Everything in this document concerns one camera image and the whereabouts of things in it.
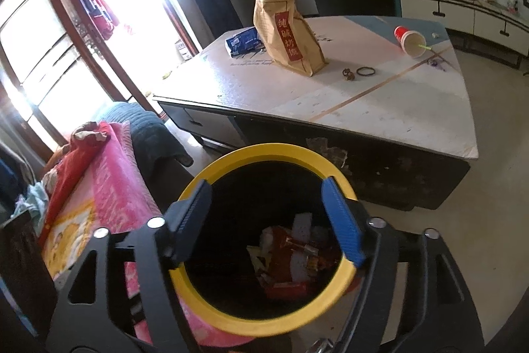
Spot yellow rimmed black trash bin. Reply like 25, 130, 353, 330
171, 143, 366, 338

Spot pink cartoon blanket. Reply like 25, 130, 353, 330
38, 121, 258, 350

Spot light blue crumpled clothes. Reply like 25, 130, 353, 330
12, 182, 49, 230

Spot red quilt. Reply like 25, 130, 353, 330
39, 121, 111, 245

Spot dark blue sofa cover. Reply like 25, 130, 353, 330
95, 102, 194, 176

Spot coffee table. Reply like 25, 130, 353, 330
153, 16, 479, 210

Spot red paper cup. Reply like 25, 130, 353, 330
394, 25, 428, 58

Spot tv cabinet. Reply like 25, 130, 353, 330
315, 0, 528, 69

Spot brown paper bag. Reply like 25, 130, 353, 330
253, 0, 327, 76

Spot blue tissue packet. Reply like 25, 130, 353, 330
225, 27, 265, 58

